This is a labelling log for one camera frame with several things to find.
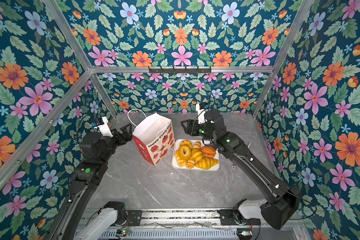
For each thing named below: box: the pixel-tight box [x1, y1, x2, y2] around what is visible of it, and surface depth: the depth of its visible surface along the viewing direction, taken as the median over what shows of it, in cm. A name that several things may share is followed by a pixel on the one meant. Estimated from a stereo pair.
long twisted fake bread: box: [191, 141, 203, 162], surface depth 91 cm
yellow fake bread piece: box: [174, 150, 188, 167], surface depth 92 cm
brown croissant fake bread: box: [200, 146, 216, 158], surface depth 96 cm
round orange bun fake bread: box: [180, 140, 193, 149], surface depth 100 cm
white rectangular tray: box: [171, 139, 220, 172], surface depth 92 cm
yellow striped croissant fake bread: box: [194, 156, 219, 170], surface depth 91 cm
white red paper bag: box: [127, 109, 176, 166], surface depth 86 cm
